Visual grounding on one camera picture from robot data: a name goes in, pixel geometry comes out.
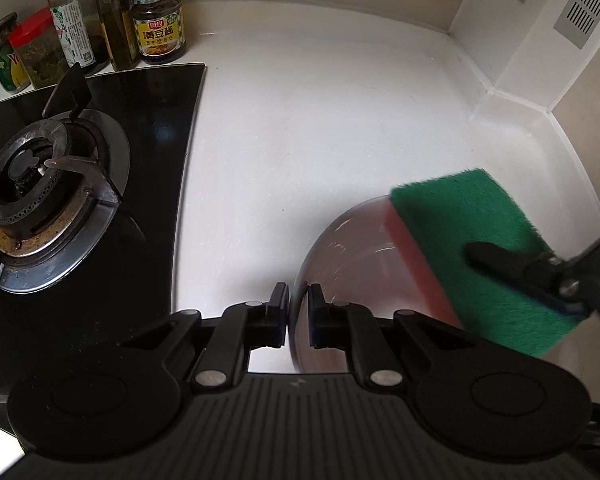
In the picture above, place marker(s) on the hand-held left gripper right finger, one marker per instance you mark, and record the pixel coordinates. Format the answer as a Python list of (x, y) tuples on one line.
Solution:
[(320, 322)]

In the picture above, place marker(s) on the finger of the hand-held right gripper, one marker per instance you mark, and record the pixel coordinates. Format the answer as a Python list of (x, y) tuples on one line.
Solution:
[(500, 260)]

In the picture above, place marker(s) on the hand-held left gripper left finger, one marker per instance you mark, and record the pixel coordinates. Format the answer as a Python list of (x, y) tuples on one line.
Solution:
[(276, 317)]

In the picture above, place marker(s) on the pink and green sponge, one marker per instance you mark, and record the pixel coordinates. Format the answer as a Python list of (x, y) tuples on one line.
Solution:
[(460, 220)]

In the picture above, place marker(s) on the black glass gas stove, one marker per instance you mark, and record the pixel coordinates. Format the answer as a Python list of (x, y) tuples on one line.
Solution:
[(145, 185)]

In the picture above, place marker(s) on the steel gas burner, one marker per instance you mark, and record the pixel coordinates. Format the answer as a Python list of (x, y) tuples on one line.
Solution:
[(35, 210)]

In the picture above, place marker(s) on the black pan support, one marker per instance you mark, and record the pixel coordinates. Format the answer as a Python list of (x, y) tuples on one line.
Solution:
[(70, 91)]

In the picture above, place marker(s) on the yellow label sauce jar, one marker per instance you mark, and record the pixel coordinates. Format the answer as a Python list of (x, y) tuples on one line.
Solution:
[(158, 30)]

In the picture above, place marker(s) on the dark oil bottle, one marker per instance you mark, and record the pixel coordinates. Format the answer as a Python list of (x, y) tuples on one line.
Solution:
[(117, 25)]

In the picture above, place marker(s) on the red lid jar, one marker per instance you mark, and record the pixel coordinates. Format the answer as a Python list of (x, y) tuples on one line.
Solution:
[(40, 60)]

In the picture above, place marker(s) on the clear white label bottle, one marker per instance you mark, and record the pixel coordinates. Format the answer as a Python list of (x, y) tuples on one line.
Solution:
[(72, 25)]

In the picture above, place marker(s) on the dark lid green label jar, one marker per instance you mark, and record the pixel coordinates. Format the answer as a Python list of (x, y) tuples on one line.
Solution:
[(5, 67)]

